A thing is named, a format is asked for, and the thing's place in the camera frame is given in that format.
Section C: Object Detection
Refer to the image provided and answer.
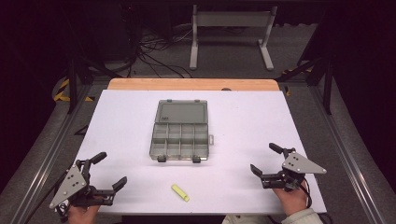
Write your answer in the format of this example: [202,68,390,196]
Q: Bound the person's right hand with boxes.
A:
[273,182,310,217]

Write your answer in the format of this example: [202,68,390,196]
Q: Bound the person's pale clothing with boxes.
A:
[221,214,250,224]

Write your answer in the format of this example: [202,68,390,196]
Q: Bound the small yellow stick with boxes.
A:
[170,183,191,203]

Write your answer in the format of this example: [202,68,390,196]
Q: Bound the black floor cables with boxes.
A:
[125,26,194,79]

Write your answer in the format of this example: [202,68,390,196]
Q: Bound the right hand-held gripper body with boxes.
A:
[261,147,328,192]

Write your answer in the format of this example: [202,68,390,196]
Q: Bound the aluminium rail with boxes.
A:
[8,83,96,224]
[309,83,389,224]

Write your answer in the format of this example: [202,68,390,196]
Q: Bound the yellow black striped tape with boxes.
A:
[52,77,95,103]

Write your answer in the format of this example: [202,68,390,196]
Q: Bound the person's left hand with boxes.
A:
[67,204,101,224]

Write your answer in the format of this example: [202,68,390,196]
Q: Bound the black metal stand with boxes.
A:
[65,46,123,115]
[276,54,334,116]

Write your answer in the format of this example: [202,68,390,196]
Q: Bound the white metal stand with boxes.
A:
[189,4,278,72]

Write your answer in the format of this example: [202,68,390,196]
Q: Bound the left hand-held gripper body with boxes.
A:
[49,159,116,219]

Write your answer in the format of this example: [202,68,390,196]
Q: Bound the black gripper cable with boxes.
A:
[301,175,314,209]

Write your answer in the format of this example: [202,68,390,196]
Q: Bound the clear plastic compartment box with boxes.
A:
[148,99,216,164]

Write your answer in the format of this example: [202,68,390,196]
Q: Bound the white table mat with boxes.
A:
[74,89,328,216]

